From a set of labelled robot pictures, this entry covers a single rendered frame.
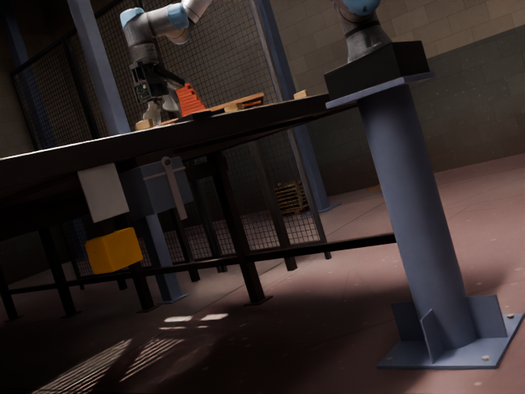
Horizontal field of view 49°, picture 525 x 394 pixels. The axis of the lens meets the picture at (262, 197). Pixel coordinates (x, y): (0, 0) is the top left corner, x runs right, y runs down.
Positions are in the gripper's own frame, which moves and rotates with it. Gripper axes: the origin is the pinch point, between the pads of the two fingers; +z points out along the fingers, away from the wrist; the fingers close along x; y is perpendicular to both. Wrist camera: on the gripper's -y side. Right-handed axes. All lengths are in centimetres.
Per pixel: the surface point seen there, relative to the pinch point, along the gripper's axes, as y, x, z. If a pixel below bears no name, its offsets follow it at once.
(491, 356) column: -37, 63, 93
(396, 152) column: -41, 49, 28
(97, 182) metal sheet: 45, 21, 12
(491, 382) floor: -24, 67, 94
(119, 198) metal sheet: 40.3, 20.5, 17.3
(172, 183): 26.4, 23.6, 17.4
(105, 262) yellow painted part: 50, 21, 30
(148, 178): 32.9, 23.2, 14.6
